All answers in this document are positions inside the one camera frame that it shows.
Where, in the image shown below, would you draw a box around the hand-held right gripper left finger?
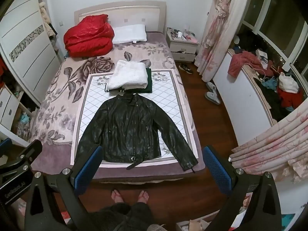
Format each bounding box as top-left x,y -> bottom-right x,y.
24,145 -> 104,231

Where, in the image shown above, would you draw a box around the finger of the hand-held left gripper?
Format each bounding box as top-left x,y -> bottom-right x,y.
0,138 -> 12,153
0,140 -> 43,174

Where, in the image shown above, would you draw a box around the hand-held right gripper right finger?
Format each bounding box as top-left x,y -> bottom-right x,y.
202,145 -> 282,231

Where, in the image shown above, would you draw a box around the black leather jacket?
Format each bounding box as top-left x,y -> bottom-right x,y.
74,93 -> 198,174

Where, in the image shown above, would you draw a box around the black clothes heap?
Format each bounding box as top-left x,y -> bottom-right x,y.
255,77 -> 289,123

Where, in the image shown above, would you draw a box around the white drawer unit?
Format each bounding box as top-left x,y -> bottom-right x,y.
0,84 -> 27,130

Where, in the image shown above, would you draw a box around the person's dark fuzzy trousers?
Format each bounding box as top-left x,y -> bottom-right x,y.
79,201 -> 154,231

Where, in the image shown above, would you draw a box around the cardboard box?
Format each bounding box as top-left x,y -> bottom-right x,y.
176,218 -> 212,231

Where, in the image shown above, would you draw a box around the person's right foot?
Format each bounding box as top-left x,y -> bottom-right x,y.
137,190 -> 150,204

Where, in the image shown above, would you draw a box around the loose pink floral curtain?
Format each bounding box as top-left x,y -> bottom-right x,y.
228,103 -> 308,181

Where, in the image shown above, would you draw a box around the white bay window ledge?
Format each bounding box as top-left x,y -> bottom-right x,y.
213,49 -> 308,150

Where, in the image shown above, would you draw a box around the white quilted floral mat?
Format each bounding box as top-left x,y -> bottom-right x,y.
72,70 -> 200,167

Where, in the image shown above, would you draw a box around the white wardrobe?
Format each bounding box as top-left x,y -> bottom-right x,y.
0,0 -> 62,147

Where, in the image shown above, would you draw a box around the white folded fluffy sweater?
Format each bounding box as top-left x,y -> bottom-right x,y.
106,60 -> 148,91

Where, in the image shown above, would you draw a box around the red garment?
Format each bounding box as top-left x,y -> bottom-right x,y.
277,87 -> 305,109

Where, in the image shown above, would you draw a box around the black sneaker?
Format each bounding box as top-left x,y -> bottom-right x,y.
178,64 -> 193,74

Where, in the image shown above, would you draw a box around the dark green folded garment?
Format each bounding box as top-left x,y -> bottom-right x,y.
105,68 -> 152,94

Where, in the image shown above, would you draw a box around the pink padded jacket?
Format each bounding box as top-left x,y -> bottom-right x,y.
228,51 -> 263,78

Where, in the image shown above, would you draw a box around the white cloth bag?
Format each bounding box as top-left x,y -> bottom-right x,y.
279,75 -> 299,93

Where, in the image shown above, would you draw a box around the white and blue box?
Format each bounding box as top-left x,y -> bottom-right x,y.
255,49 -> 269,64

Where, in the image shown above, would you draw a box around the white nightstand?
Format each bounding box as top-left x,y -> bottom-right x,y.
166,30 -> 200,63

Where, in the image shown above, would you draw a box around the tied pink floral curtain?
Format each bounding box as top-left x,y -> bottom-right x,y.
194,0 -> 257,82

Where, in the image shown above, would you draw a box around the red duvet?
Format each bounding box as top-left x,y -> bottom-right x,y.
64,14 -> 115,59

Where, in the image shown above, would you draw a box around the beige hanging garment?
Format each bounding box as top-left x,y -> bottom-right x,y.
40,1 -> 57,38

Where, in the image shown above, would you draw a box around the pile of small toiletries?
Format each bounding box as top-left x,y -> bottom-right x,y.
168,26 -> 198,41

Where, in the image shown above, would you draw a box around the white pillow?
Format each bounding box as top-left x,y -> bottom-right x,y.
113,24 -> 148,44

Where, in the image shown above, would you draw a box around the window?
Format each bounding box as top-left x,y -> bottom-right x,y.
241,0 -> 308,77

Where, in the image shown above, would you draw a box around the bed with beige headboard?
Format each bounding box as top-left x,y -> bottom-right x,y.
30,1 -> 206,183

